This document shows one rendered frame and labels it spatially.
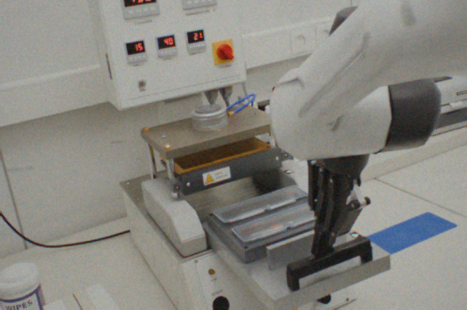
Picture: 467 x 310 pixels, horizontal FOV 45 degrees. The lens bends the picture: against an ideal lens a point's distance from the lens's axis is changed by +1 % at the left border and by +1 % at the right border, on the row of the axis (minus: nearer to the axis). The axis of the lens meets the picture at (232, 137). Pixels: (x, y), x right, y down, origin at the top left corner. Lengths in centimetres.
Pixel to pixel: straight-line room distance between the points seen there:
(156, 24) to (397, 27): 90
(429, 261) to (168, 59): 75
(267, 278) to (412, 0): 58
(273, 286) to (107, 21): 67
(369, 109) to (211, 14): 80
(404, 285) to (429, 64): 89
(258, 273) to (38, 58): 89
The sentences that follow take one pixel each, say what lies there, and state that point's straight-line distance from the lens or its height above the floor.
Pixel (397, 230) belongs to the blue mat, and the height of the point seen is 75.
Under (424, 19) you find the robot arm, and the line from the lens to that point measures 43.
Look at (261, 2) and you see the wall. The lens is 179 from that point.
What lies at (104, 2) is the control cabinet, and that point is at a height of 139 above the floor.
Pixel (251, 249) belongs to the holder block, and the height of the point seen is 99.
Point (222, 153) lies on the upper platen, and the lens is 119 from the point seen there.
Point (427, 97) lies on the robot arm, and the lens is 61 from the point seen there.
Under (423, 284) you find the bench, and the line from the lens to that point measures 129.
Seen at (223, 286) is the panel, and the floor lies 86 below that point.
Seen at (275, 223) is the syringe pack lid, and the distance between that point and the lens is 100.
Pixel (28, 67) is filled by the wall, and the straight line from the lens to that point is 155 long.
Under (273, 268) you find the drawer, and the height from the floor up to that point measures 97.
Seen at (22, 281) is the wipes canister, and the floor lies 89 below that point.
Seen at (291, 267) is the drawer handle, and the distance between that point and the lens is 86.
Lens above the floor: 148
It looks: 19 degrees down
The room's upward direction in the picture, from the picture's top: 7 degrees counter-clockwise
